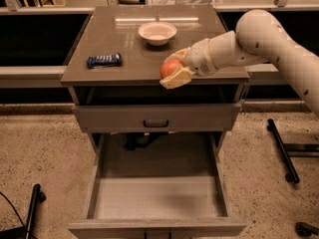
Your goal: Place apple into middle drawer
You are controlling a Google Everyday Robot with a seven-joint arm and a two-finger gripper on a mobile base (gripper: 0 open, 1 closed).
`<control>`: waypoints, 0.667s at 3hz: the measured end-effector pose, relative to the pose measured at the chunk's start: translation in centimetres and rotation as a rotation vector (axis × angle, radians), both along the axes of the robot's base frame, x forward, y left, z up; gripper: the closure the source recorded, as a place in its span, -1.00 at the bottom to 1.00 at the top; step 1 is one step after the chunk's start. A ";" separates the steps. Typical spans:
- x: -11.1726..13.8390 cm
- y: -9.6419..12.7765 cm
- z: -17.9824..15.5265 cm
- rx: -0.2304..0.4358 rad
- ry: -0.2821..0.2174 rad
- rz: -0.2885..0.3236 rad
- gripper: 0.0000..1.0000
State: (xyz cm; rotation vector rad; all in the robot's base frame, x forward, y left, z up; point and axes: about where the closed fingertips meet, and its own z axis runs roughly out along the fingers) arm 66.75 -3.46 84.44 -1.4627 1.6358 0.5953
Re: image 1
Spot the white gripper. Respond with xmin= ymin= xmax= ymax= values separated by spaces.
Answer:
xmin=159 ymin=39 xmax=217 ymax=90

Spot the red apple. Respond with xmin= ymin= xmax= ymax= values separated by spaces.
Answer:
xmin=160 ymin=59 xmax=181 ymax=79

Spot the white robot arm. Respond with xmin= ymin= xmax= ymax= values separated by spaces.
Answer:
xmin=160 ymin=10 xmax=319 ymax=116

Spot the grey drawer cabinet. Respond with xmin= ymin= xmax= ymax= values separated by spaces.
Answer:
xmin=60 ymin=4 xmax=250 ymax=239

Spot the open grey middle drawer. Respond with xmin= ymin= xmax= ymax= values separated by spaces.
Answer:
xmin=69 ymin=132 xmax=245 ymax=239

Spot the white bowl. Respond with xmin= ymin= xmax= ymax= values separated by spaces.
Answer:
xmin=138 ymin=22 xmax=177 ymax=46

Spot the blue snack bar wrapper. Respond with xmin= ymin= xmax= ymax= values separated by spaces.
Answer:
xmin=86 ymin=53 xmax=123 ymax=69

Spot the black stand leg right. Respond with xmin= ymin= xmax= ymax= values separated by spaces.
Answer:
xmin=266 ymin=118 xmax=319 ymax=185

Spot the black stand leg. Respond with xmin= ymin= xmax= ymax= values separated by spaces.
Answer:
xmin=266 ymin=118 xmax=319 ymax=185
xmin=0 ymin=182 xmax=48 ymax=239

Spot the black stand leg left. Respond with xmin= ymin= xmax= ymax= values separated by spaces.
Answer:
xmin=0 ymin=182 xmax=48 ymax=239

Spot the black caster bottom right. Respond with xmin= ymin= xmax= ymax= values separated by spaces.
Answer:
xmin=295 ymin=222 xmax=319 ymax=237

